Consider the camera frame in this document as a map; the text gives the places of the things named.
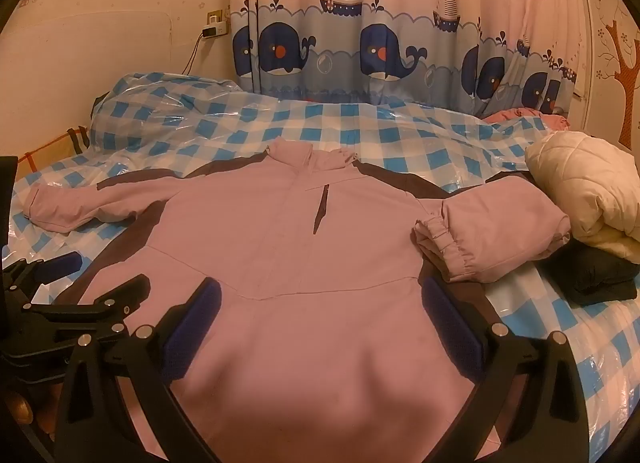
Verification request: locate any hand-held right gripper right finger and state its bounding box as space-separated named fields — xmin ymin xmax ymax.
xmin=421 ymin=275 xmax=592 ymax=463

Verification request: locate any pink and brown jacket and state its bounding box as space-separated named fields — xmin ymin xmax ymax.
xmin=22 ymin=137 xmax=572 ymax=463

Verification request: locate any pink ruffled cloth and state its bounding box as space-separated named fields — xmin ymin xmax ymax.
xmin=482 ymin=107 xmax=571 ymax=131

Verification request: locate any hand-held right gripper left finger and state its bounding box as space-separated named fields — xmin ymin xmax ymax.
xmin=54 ymin=277 xmax=223 ymax=463

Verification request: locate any blue checkered bed sheet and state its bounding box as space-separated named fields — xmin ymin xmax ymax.
xmin=0 ymin=100 xmax=640 ymax=444

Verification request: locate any white puffer jacket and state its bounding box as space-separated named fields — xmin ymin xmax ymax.
xmin=524 ymin=130 xmax=640 ymax=264

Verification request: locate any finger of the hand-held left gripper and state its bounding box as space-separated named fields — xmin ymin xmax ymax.
xmin=21 ymin=275 xmax=151 ymax=348
xmin=2 ymin=251 xmax=83 ymax=301

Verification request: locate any brown tree wall sticker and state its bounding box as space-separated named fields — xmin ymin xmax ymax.
xmin=597 ymin=0 xmax=640 ymax=150

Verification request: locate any cardboard box with orange tape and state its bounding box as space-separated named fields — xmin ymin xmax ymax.
xmin=14 ymin=127 xmax=92 ymax=179

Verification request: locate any black folded garment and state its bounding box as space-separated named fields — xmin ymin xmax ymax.
xmin=537 ymin=238 xmax=638 ymax=306

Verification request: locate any black charger cable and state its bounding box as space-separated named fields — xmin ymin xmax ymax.
xmin=180 ymin=36 xmax=207 ymax=76

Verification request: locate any blue checkered pillow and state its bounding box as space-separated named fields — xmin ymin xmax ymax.
xmin=89 ymin=72 xmax=281 ymax=154

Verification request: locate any whale print curtain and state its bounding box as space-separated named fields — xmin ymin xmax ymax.
xmin=229 ymin=0 xmax=588 ymax=119

